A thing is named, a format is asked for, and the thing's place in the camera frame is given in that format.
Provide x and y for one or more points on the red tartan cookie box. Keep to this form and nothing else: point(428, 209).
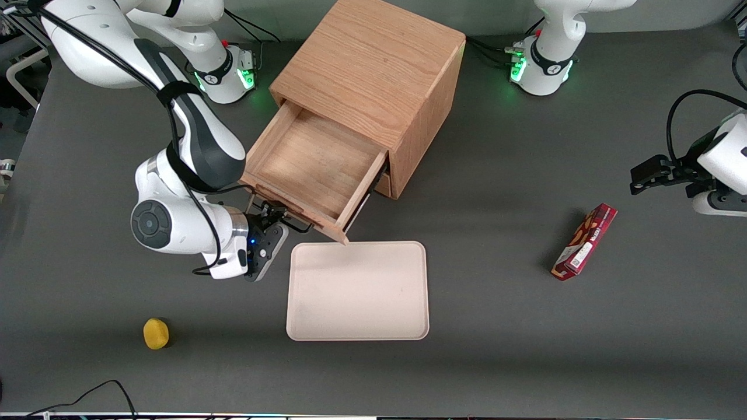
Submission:
point(585, 241)

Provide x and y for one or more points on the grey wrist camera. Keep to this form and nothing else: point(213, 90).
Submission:
point(267, 252)
point(721, 204)

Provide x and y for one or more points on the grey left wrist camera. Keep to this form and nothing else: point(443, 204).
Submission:
point(721, 204)

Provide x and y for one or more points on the yellow round sponge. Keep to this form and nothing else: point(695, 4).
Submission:
point(156, 333)

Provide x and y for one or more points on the white metal frame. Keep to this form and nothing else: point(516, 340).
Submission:
point(23, 76)

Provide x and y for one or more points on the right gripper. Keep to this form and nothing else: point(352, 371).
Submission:
point(257, 223)

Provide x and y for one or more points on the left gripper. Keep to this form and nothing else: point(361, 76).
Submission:
point(687, 170)

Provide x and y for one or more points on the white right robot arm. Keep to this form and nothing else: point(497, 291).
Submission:
point(175, 134)

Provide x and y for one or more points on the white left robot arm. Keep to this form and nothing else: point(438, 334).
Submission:
point(548, 52)

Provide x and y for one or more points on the beige plastic tray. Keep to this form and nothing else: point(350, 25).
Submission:
point(358, 291)

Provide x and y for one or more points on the oak lower drawer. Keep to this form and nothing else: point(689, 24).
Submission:
point(383, 184)

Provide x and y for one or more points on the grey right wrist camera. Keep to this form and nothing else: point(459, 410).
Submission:
point(267, 252)

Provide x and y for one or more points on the oak wooden drawer cabinet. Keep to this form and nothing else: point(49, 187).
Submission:
point(373, 76)

